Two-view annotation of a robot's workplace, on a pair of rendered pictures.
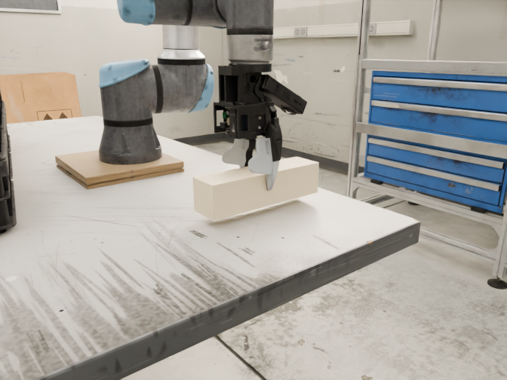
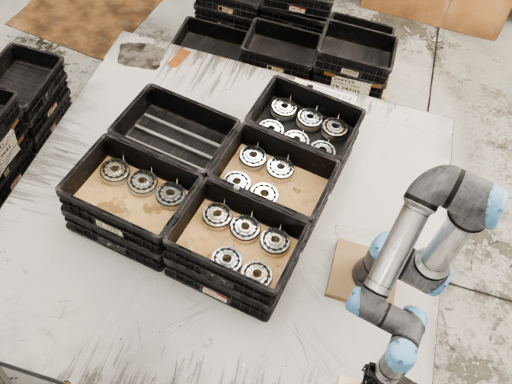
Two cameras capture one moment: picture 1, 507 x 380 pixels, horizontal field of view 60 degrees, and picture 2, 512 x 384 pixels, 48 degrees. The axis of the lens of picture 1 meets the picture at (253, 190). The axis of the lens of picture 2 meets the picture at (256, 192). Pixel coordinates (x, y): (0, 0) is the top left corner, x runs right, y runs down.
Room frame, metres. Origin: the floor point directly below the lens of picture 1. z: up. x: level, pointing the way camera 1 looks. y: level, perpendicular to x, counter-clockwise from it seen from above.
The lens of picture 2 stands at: (-0.02, -0.13, 2.49)
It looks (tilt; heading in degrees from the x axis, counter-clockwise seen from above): 53 degrees down; 45
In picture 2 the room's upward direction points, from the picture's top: 10 degrees clockwise
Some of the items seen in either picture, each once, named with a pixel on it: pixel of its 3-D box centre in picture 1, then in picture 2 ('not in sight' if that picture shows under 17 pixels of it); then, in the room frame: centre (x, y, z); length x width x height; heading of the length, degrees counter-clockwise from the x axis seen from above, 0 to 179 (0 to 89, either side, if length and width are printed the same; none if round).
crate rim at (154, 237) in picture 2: not in sight; (130, 184); (0.48, 0.97, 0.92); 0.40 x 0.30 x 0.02; 119
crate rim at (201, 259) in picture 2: not in sight; (238, 232); (0.68, 0.62, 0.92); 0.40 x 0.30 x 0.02; 119
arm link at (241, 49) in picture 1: (250, 50); (389, 370); (0.74, 0.00, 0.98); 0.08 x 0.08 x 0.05
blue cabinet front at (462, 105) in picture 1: (430, 135); not in sight; (2.00, -0.82, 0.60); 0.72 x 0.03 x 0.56; 38
